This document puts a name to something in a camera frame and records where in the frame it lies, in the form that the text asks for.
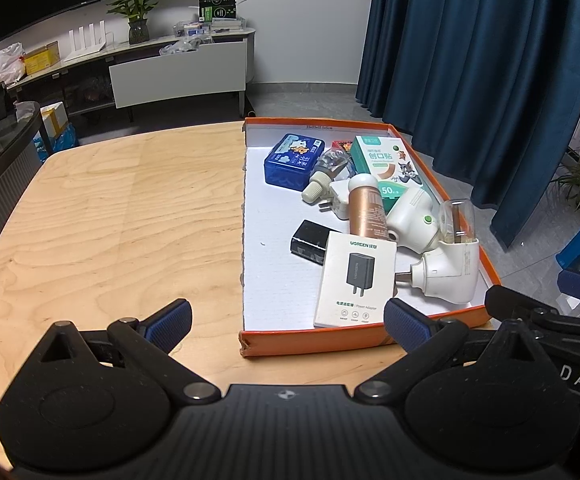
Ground white charger box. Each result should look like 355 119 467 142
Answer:
314 232 396 328

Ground copper bottle white cap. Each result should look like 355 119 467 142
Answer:
348 174 389 240

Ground green bandage box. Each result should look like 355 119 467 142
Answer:
350 136 424 212

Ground white plug-in vaporizer green button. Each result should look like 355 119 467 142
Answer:
386 188 439 254

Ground red playing card box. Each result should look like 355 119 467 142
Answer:
331 140 353 153

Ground yellow box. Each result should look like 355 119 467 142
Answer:
23 41 60 75

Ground black charger adapter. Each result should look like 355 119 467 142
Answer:
290 220 333 266

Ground orange white shoebox lid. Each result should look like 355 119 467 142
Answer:
238 116 503 359

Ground black green box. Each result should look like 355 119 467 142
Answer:
199 0 237 22

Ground cardboard box on floor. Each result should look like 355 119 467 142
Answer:
40 102 69 139

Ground white TV cabinet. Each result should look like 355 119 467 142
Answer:
9 27 255 117

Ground white wifi router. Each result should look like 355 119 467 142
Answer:
64 20 107 61

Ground white USB charger cube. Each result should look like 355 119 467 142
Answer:
318 179 350 221

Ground blue floss pick tin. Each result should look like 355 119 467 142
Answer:
264 133 325 192

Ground blue curtain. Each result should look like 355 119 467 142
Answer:
356 0 580 246

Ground white vaporizer with glass bottle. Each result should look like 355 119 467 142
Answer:
395 200 480 304

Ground white plastic bag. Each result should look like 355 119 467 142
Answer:
0 42 26 84

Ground potted plant on cabinet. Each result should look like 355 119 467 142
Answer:
104 0 174 46

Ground blue plastic bag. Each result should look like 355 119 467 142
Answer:
33 122 78 162

